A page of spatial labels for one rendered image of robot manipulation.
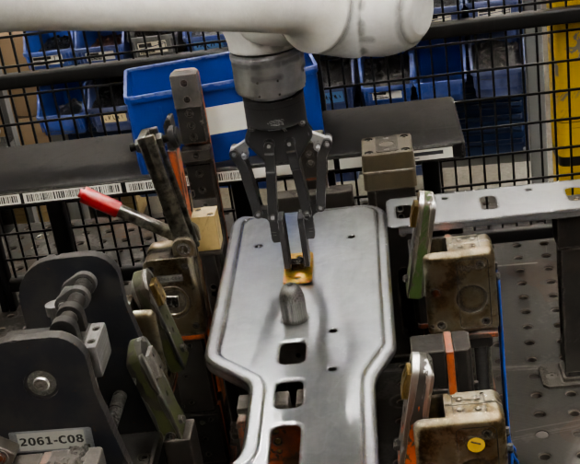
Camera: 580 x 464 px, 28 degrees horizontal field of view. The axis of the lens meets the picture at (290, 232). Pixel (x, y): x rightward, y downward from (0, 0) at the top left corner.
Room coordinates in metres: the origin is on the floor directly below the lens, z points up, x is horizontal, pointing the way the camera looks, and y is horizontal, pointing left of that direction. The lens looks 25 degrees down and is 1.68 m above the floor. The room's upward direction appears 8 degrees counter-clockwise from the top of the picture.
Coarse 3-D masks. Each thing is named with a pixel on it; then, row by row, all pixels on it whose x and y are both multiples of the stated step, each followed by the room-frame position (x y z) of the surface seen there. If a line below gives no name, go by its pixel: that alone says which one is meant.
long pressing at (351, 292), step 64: (256, 256) 1.42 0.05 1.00; (320, 256) 1.39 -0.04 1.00; (384, 256) 1.37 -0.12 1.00; (256, 320) 1.24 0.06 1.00; (320, 320) 1.22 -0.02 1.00; (384, 320) 1.20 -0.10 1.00; (256, 384) 1.09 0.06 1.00; (320, 384) 1.08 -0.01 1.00; (256, 448) 0.97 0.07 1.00; (320, 448) 0.96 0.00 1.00
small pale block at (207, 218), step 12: (192, 216) 1.44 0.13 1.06; (204, 216) 1.43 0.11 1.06; (216, 216) 1.44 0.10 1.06; (204, 228) 1.43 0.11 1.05; (216, 228) 1.43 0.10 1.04; (204, 240) 1.43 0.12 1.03; (216, 240) 1.43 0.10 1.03; (204, 252) 1.43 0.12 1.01; (216, 252) 1.43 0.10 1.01; (204, 264) 1.44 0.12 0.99; (216, 264) 1.44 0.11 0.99; (204, 276) 1.44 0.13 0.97; (216, 276) 1.44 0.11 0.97; (216, 288) 1.44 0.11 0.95; (228, 384) 1.44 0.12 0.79; (228, 396) 1.44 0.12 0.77
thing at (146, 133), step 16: (176, 128) 1.37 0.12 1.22; (144, 144) 1.36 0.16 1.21; (160, 144) 1.36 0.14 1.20; (176, 144) 1.36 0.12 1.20; (160, 160) 1.35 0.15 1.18; (160, 176) 1.35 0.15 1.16; (160, 192) 1.36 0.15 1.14; (176, 192) 1.38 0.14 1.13; (176, 208) 1.35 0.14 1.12; (176, 224) 1.35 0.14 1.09
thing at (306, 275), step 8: (296, 256) 1.39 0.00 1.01; (312, 256) 1.38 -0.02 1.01; (296, 264) 1.35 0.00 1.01; (312, 264) 1.36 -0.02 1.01; (288, 272) 1.35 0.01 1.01; (296, 272) 1.34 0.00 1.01; (304, 272) 1.34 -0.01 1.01; (312, 272) 1.34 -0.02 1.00; (288, 280) 1.32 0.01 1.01; (296, 280) 1.32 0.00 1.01; (304, 280) 1.32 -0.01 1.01
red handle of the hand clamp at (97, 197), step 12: (84, 192) 1.38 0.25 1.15; (96, 192) 1.38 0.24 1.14; (96, 204) 1.37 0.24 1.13; (108, 204) 1.37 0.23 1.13; (120, 204) 1.37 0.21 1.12; (120, 216) 1.37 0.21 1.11; (132, 216) 1.37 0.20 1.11; (144, 216) 1.37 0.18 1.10; (156, 228) 1.37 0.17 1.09; (168, 228) 1.37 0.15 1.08
